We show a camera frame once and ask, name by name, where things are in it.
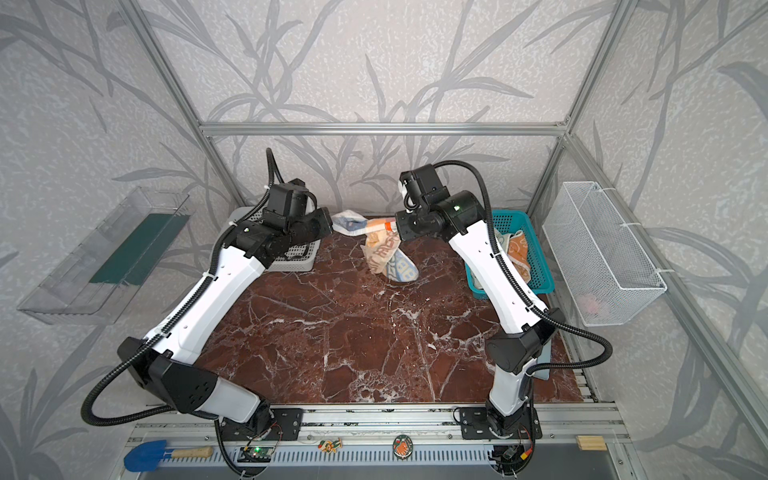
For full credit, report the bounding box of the white perforated plastic basket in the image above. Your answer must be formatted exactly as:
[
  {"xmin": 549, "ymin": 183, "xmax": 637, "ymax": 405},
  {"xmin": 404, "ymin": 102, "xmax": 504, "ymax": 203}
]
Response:
[{"xmin": 227, "ymin": 207, "xmax": 321, "ymax": 272}]

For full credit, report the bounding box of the striped rabbit print towel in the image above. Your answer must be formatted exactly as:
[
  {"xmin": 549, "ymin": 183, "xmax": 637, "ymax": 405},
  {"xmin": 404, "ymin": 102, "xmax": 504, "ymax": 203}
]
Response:
[{"xmin": 332, "ymin": 210, "xmax": 419, "ymax": 283}]

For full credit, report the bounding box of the teal perforated plastic basket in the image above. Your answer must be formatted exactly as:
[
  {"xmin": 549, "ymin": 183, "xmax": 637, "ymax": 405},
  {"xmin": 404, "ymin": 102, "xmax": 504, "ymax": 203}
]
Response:
[{"xmin": 493, "ymin": 210, "xmax": 555, "ymax": 295}]

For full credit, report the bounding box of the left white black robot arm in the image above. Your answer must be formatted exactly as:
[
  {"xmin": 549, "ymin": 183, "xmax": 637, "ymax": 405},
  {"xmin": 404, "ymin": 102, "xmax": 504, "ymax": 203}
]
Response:
[{"xmin": 119, "ymin": 179, "xmax": 332, "ymax": 430}]

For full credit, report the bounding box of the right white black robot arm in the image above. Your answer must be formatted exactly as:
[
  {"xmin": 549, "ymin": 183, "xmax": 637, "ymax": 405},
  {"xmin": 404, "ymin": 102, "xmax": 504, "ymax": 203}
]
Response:
[{"xmin": 396, "ymin": 165, "xmax": 555, "ymax": 439}]

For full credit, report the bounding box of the orange patterned towel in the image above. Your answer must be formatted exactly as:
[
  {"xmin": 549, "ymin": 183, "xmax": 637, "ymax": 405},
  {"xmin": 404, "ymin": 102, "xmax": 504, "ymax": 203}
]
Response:
[{"xmin": 502, "ymin": 230, "xmax": 531, "ymax": 283}]

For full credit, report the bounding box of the light blue sponge block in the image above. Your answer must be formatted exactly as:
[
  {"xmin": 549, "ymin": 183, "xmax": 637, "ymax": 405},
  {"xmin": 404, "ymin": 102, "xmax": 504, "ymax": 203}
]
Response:
[{"xmin": 529, "ymin": 359, "xmax": 551, "ymax": 381}]

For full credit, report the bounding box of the small orange green sticker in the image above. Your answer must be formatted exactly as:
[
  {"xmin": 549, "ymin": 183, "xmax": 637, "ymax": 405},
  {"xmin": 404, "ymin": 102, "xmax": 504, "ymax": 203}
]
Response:
[{"xmin": 318, "ymin": 438, "xmax": 343, "ymax": 454}]

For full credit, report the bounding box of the round orange green badge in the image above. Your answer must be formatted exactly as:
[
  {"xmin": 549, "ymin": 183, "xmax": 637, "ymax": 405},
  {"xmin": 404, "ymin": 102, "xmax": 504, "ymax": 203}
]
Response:
[{"xmin": 392, "ymin": 434, "xmax": 414, "ymax": 460}]

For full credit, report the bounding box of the left green circuit board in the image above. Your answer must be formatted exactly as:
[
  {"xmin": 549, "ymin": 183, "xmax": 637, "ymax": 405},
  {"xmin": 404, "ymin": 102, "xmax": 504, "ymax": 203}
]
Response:
[{"xmin": 237, "ymin": 446, "xmax": 276, "ymax": 464}]

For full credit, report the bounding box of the small wooden block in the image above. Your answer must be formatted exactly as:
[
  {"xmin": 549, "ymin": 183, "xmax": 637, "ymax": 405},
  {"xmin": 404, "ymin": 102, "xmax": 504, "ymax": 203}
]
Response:
[{"xmin": 576, "ymin": 435, "xmax": 608, "ymax": 452}]

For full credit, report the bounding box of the blue toy shovel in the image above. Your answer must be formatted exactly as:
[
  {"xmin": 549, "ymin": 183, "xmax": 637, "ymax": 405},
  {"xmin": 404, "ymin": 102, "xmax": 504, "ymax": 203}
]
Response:
[{"xmin": 123, "ymin": 440, "xmax": 214, "ymax": 473}]

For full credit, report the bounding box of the right black cable conduit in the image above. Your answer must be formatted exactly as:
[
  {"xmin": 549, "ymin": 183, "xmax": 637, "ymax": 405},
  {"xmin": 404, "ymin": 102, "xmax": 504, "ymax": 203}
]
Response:
[{"xmin": 431, "ymin": 159, "xmax": 614, "ymax": 376}]

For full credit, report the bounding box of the pink object in wire basket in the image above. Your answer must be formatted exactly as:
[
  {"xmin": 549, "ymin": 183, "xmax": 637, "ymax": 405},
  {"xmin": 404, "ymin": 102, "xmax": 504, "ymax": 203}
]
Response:
[{"xmin": 577, "ymin": 293, "xmax": 609, "ymax": 318}]

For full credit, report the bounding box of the white wire mesh basket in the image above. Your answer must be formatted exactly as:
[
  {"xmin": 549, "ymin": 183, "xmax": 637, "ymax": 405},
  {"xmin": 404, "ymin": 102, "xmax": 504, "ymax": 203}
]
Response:
[{"xmin": 543, "ymin": 181, "xmax": 667, "ymax": 327}]

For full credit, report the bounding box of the clear acrylic wall shelf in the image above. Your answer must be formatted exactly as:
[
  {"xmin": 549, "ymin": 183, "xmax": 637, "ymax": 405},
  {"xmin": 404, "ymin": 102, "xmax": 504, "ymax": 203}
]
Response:
[{"xmin": 17, "ymin": 187, "xmax": 195, "ymax": 326}]

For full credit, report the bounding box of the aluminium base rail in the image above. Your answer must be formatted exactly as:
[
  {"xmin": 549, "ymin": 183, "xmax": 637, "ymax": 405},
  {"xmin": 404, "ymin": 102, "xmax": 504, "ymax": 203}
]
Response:
[{"xmin": 127, "ymin": 402, "xmax": 630, "ymax": 470}]

